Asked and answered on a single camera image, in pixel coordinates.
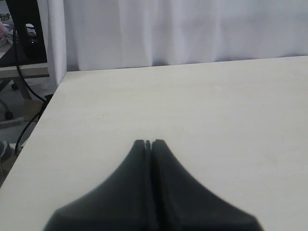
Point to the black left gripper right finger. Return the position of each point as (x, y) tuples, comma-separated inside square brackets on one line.
[(184, 204)]

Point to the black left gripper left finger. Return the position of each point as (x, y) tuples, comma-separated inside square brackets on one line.
[(120, 203)]

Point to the white backdrop curtain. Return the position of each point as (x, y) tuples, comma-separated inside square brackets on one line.
[(106, 34)]

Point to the side desk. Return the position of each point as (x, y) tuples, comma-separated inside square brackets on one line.
[(10, 73)]

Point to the black monitor stand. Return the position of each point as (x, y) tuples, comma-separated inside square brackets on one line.
[(29, 36)]

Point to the pink plush item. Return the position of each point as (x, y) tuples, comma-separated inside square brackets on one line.
[(3, 30)]

